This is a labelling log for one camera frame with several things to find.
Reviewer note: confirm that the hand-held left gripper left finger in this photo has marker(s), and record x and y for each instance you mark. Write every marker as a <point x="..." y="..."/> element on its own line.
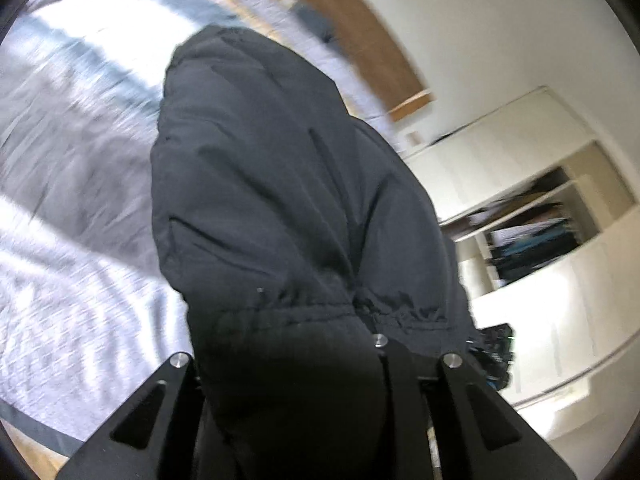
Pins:
<point x="150" y="410"/>

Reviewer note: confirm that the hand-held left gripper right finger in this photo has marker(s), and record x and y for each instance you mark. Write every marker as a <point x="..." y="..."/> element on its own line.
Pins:
<point x="480" y="410"/>

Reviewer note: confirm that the black puffer coat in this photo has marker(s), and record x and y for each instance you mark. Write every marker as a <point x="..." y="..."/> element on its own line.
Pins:
<point x="280" y="220"/>

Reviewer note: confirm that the row of hanging clothes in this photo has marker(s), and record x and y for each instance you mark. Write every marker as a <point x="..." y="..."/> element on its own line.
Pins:
<point x="530" y="245"/>

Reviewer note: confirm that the white wardrobe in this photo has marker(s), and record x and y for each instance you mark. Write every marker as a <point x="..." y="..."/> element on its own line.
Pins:
<point x="540" y="160"/>

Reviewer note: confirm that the bed with striped duvet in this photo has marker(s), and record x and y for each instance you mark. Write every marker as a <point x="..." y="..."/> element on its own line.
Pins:
<point x="80" y="160"/>

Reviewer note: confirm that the wooden bed headboard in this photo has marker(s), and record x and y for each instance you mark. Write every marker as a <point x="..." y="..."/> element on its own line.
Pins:
<point x="360" y="25"/>

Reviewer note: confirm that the blue striped pillow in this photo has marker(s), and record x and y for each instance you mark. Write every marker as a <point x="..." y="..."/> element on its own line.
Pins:
<point x="315" y="17"/>

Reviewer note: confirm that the beige wall switch plate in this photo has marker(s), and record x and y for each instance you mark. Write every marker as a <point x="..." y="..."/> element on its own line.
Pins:
<point x="414" y="138"/>

